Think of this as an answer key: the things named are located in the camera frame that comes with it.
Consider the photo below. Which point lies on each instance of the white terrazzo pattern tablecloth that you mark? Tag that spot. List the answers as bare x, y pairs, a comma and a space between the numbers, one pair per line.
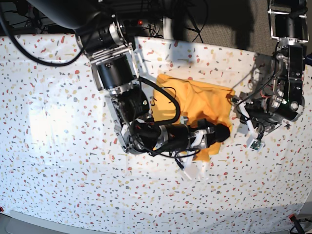
60, 160

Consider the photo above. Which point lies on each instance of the red black clamp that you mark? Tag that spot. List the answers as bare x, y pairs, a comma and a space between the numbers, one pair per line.
297, 228

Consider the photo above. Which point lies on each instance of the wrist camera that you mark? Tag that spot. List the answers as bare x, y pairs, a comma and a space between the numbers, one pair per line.
193, 170
254, 144

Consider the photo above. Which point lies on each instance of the aluminium frame post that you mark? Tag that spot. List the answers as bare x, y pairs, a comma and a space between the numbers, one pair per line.
167, 28

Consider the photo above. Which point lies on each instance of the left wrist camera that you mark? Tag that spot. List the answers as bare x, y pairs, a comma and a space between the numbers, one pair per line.
254, 144

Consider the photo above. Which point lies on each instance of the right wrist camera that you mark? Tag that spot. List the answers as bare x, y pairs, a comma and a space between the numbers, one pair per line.
193, 170

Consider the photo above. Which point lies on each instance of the yellow T-shirt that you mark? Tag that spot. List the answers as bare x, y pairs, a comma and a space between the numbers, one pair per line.
197, 100

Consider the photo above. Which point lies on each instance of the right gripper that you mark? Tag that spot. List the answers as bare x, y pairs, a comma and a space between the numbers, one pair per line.
180, 137

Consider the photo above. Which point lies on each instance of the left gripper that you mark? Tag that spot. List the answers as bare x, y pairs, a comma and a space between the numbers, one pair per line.
257, 113

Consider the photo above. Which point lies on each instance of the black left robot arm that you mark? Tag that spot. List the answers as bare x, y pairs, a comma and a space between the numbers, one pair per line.
280, 96

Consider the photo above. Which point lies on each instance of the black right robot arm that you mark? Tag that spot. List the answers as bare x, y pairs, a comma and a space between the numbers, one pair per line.
102, 38

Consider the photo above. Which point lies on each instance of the white power strip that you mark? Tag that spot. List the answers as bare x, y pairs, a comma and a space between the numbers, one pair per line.
135, 23

